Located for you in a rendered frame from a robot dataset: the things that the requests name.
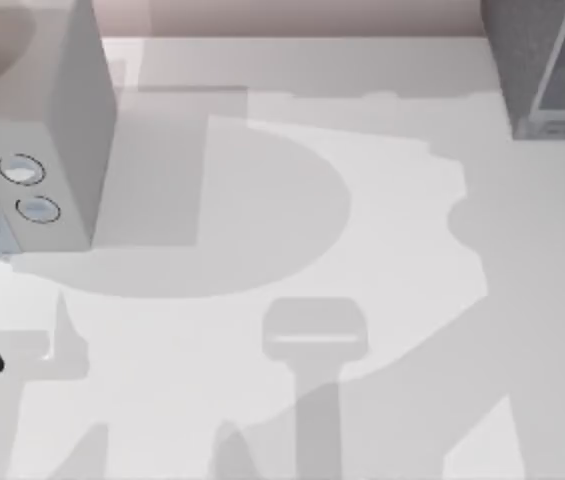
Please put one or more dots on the small microwave knob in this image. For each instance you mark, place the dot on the small microwave knob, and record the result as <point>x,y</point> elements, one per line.
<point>38,209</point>

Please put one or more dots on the large microwave knob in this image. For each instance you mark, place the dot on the large microwave knob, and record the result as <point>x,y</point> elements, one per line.
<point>21,169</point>

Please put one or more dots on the pale microwave oven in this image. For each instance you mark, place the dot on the pale microwave oven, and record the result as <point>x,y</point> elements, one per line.
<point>47,100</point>

